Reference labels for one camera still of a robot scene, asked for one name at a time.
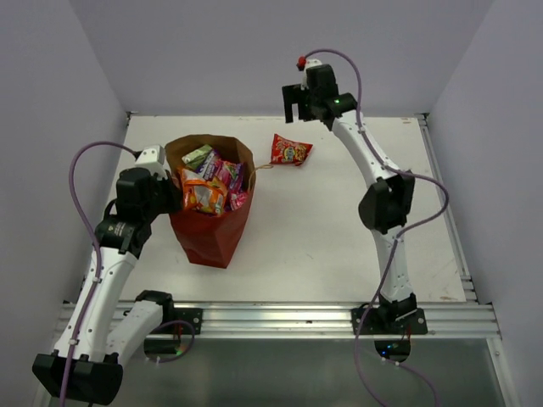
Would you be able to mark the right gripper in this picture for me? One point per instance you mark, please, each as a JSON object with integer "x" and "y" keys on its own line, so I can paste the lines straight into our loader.
{"x": 293, "y": 94}

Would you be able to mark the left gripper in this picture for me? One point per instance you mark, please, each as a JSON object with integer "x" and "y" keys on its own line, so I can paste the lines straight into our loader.
{"x": 175, "y": 193}

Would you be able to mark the orange candy packet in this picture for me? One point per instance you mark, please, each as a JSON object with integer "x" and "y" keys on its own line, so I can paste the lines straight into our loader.
{"x": 208, "y": 197}

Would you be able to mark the green snack packet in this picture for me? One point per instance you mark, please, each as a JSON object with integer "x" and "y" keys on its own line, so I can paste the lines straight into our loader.
{"x": 197, "y": 157}

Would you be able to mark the purple Fox's berries candy bag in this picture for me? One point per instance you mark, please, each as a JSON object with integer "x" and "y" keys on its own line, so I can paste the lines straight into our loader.
{"x": 228, "y": 173}

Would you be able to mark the red peanut snack packet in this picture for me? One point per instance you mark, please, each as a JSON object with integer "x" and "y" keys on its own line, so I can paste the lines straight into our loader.
{"x": 284, "y": 151}

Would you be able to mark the red paper bag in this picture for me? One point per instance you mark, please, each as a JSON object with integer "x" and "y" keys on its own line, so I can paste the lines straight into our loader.
{"x": 206, "y": 239}

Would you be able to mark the pink candy packet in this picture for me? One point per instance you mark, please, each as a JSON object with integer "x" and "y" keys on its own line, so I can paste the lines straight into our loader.
{"x": 237, "y": 199}

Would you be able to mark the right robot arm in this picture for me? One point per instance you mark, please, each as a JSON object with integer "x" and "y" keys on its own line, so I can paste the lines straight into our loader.
{"x": 384, "y": 208}

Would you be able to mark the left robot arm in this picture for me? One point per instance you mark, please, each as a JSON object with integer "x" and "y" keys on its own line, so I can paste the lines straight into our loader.
{"x": 87, "y": 362}

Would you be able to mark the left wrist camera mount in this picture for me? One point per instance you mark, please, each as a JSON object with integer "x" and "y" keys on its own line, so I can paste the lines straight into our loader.
{"x": 152, "y": 159}

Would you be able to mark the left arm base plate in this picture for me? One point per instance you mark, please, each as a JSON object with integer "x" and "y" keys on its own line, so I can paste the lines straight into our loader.
{"x": 186, "y": 318}

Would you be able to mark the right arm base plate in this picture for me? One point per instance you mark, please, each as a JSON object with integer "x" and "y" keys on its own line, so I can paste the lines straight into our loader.
{"x": 376, "y": 323}

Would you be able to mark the aluminium frame rail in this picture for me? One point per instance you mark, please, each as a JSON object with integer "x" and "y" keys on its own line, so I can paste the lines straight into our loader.
{"x": 291, "y": 320}

